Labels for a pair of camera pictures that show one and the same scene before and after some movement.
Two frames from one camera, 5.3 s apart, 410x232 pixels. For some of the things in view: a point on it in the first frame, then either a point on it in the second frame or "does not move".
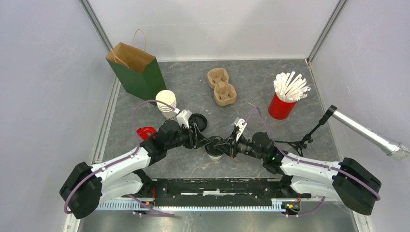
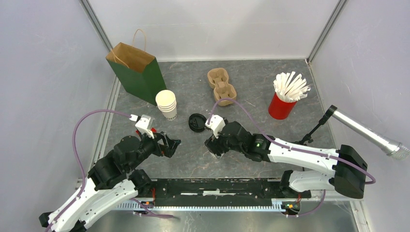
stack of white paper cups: x=168 y=97 does not move
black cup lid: x=199 y=120 does not move
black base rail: x=214 y=192 does not move
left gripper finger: x=198 y=140 to x=170 y=145
